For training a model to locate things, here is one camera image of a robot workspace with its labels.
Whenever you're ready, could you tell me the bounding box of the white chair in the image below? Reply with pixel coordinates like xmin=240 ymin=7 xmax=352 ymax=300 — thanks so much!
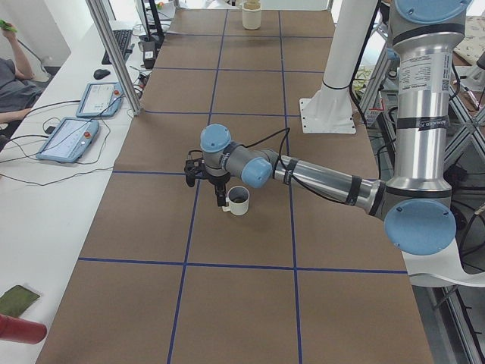
xmin=402 ymin=240 xmax=485 ymax=287

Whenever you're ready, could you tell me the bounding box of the upper blue teach pendant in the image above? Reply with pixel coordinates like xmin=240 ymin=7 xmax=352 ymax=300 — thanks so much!
xmin=76 ymin=82 xmax=124 ymax=118

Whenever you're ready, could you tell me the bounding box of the lower blue teach pendant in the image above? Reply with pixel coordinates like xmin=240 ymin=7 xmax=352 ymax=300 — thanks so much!
xmin=36 ymin=118 xmax=99 ymax=163

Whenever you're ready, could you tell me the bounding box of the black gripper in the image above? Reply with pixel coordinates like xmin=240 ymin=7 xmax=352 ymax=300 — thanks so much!
xmin=184 ymin=151 xmax=229 ymax=207

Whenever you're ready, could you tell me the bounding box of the green cloth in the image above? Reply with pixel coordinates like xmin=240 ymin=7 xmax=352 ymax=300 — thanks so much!
xmin=0 ymin=285 xmax=40 ymax=318

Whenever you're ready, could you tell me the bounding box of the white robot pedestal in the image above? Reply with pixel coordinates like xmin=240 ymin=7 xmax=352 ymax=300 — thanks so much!
xmin=299 ymin=0 xmax=378 ymax=134

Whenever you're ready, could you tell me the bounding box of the aluminium frame post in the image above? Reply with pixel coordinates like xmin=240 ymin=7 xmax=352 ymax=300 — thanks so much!
xmin=86 ymin=0 xmax=142 ymax=116

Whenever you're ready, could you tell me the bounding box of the red cylinder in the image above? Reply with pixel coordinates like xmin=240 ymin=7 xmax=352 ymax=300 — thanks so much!
xmin=1 ymin=314 xmax=47 ymax=344

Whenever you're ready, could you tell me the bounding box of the blue teach pendant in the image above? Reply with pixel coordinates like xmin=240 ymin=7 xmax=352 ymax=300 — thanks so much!
xmin=76 ymin=82 xmax=124 ymax=118
xmin=36 ymin=118 xmax=99 ymax=163

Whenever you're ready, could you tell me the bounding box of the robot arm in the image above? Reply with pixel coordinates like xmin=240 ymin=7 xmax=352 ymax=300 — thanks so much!
xmin=184 ymin=1 xmax=468 ymax=256

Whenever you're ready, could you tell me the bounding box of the black computer mouse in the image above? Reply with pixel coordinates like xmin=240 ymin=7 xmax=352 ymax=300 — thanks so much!
xmin=93 ymin=69 xmax=111 ymax=80

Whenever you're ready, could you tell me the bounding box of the seated person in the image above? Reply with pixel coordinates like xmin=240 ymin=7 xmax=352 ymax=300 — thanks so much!
xmin=1 ymin=23 xmax=43 ymax=149

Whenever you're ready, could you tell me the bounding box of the black keyboard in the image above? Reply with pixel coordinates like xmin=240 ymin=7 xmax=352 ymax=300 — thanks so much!
xmin=113 ymin=30 xmax=133 ymax=60

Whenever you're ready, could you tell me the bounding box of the white mug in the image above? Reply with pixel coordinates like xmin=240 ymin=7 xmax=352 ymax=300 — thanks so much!
xmin=222 ymin=186 xmax=250 ymax=216

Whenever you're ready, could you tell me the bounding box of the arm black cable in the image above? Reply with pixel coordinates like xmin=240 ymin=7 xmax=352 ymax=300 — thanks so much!
xmin=242 ymin=127 xmax=353 ymax=206

